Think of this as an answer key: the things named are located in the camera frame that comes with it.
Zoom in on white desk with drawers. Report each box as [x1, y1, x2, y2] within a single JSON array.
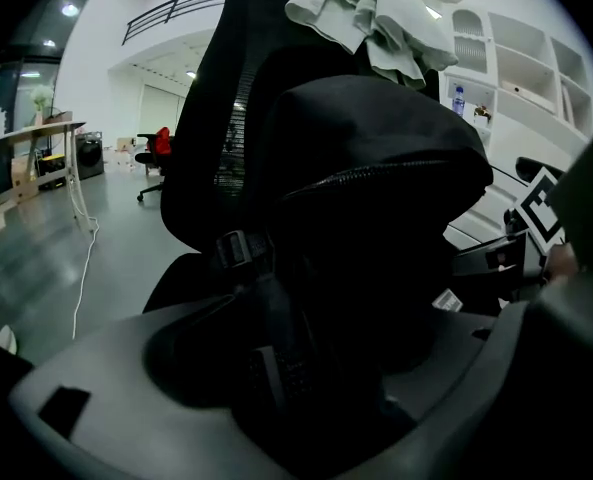
[[443, 165, 537, 249]]

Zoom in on white flower bouquet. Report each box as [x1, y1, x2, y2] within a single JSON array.
[[29, 84, 56, 128]]

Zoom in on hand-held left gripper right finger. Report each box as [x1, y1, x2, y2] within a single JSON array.
[[300, 270, 593, 480]]

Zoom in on white power cable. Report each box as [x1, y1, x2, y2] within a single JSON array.
[[70, 175, 101, 340]]

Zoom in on red jacket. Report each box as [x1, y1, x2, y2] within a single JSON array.
[[153, 126, 173, 157]]

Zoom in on black swivel chair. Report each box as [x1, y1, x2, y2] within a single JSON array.
[[134, 126, 176, 203]]

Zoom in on white draped shirt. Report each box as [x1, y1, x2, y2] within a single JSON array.
[[284, 0, 460, 89]]

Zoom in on black office chair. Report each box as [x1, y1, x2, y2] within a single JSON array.
[[143, 0, 567, 314]]

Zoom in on clear water bottle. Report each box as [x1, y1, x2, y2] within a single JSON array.
[[450, 84, 467, 118]]

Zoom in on person's right forearm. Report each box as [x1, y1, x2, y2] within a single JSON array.
[[545, 241, 579, 283]]

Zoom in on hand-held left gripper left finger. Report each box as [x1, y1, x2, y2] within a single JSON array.
[[8, 295, 297, 480]]

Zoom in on long table with slim legs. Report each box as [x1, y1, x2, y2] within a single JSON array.
[[0, 120, 101, 279]]

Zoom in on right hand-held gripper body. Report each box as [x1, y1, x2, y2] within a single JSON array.
[[513, 117, 593, 274]]

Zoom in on black balcony railing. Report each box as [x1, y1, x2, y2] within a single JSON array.
[[122, 0, 230, 47]]

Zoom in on red potted flowers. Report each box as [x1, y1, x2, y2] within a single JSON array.
[[473, 103, 495, 129]]

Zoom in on cardboard box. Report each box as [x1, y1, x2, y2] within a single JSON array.
[[9, 155, 40, 204]]

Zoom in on dark washing machine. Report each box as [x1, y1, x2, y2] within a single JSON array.
[[75, 133, 106, 182]]

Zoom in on yellow and black toolbox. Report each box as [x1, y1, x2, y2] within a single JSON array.
[[35, 151, 67, 190]]

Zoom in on white shelf unit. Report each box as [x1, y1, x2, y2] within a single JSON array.
[[438, 7, 593, 169]]

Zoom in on black backpack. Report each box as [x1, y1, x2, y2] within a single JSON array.
[[143, 75, 527, 474]]

